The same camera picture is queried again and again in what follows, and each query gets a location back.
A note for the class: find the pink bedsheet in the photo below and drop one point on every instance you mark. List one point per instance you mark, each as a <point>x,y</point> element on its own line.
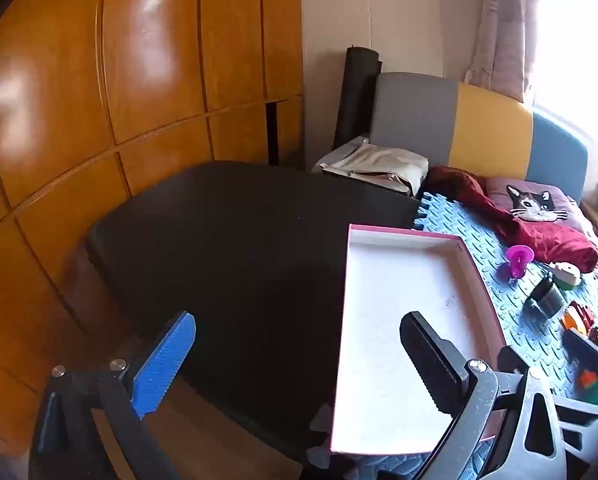
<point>596,250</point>

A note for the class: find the white container green top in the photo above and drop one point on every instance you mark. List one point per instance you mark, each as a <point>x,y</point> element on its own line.
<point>565,272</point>

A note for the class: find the bright window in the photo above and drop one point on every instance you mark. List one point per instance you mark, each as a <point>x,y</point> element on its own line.
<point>579,35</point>

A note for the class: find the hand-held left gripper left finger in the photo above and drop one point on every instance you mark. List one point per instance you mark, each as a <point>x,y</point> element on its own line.
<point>161,360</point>

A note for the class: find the tricolour bed headboard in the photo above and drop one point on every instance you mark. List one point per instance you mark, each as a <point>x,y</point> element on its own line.
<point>489,125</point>

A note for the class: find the pink cardboard box tray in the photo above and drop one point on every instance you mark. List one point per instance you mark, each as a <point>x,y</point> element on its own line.
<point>394,310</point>

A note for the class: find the wooden wardrobe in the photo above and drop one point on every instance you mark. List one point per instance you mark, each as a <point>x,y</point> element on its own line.
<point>129,60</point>

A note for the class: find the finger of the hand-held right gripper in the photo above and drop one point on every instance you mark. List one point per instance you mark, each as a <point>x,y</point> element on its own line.
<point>579,350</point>

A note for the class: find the black rolled mat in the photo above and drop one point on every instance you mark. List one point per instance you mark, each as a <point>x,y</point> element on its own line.
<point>354,100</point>

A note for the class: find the dark red blanket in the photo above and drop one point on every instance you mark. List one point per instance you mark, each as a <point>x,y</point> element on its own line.
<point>544,240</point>

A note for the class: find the teal plastic stand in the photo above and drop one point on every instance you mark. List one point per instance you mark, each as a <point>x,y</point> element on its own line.
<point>593,394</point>

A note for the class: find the black lid jar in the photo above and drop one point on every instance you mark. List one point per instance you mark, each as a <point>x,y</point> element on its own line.
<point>546,300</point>

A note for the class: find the orange toy track piece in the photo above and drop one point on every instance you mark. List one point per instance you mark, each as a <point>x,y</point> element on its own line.
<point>571,321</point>

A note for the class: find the pink curtain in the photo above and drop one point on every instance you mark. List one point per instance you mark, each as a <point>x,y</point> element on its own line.
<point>504,35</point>

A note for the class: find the magenta plastic funnel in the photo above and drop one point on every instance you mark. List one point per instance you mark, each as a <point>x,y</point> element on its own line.
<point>518,257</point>

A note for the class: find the red cylinder case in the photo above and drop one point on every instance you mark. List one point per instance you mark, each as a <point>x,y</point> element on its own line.
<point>586,314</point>

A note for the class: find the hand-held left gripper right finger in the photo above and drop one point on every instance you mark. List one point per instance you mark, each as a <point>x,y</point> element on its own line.
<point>429,360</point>

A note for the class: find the cat print pillow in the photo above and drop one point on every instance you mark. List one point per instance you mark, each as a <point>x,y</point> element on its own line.
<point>529,200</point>

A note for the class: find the beige canvas bag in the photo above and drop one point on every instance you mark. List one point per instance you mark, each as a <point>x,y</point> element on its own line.
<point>379,165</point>

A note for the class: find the blue foam puzzle mat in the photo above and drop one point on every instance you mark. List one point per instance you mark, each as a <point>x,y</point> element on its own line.
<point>479,230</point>

